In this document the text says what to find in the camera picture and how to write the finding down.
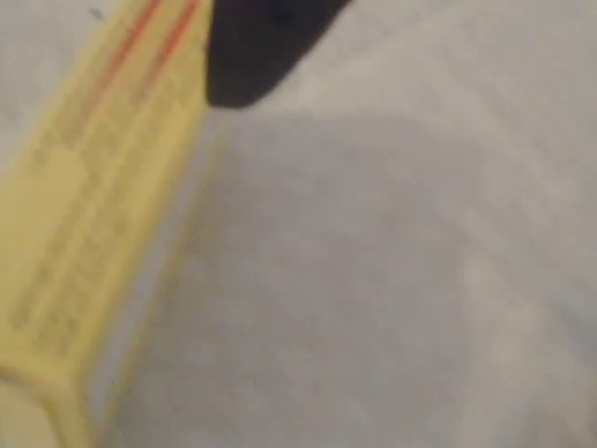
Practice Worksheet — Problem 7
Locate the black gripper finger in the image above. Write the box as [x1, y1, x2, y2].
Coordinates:
[205, 0, 352, 110]

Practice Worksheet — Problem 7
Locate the yellow box with red stripes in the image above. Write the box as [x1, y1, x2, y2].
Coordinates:
[0, 0, 212, 448]

